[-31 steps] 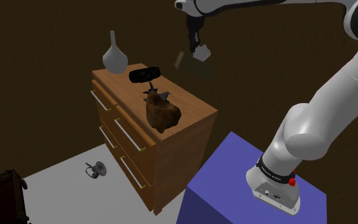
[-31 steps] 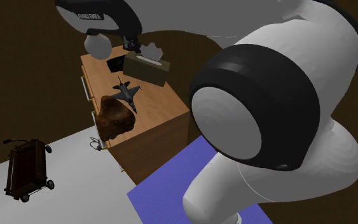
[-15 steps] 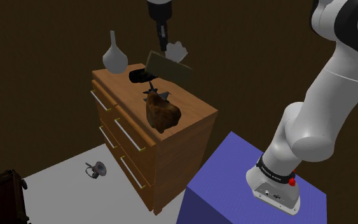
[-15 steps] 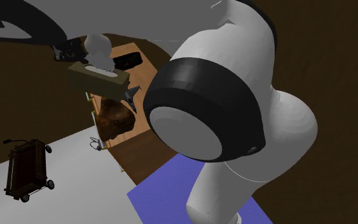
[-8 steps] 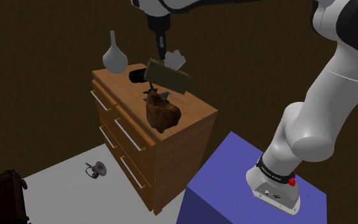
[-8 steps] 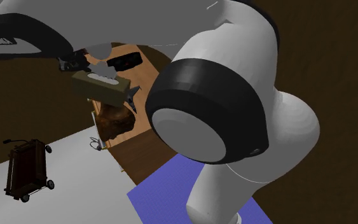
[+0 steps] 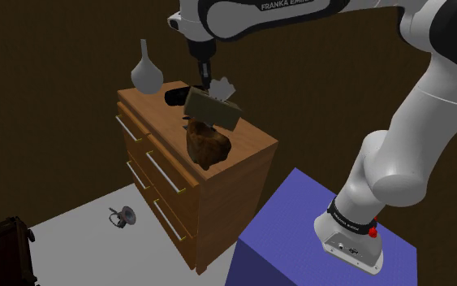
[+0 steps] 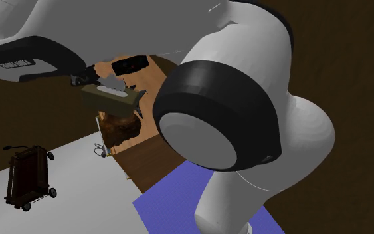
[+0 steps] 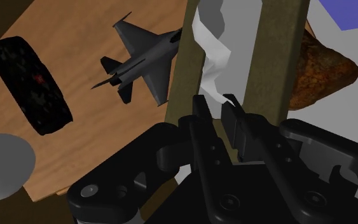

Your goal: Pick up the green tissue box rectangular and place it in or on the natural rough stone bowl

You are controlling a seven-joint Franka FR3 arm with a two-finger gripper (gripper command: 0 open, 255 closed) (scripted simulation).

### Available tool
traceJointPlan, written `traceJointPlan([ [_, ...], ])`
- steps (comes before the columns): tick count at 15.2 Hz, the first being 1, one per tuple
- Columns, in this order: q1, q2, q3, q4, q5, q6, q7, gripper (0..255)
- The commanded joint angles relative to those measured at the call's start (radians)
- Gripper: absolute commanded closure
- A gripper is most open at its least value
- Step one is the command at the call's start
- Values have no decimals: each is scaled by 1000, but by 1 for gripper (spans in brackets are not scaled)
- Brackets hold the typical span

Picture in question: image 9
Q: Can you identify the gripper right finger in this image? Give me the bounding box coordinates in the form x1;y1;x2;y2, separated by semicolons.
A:
221;93;358;220

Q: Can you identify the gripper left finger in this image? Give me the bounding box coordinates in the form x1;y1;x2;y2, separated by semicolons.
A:
66;94;233;224

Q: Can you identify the olive green frame holder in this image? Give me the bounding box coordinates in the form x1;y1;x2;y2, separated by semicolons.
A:
164;0;311;162

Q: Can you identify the wooden table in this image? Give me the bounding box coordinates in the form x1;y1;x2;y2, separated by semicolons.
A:
0;0;317;203

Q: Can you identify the brown rough lump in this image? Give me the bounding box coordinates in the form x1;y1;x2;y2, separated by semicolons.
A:
288;27;358;111

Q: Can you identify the grey toy jet plane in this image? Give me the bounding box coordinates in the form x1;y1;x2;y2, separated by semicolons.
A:
90;11;183;107

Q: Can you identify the grey round object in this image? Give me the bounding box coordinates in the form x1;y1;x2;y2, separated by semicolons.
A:
0;133;37;203

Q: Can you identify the black mottled oblong block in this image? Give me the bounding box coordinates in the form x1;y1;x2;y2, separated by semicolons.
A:
0;36;74;136

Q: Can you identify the white crumpled napkin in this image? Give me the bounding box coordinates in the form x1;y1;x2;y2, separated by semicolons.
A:
191;0;237;108

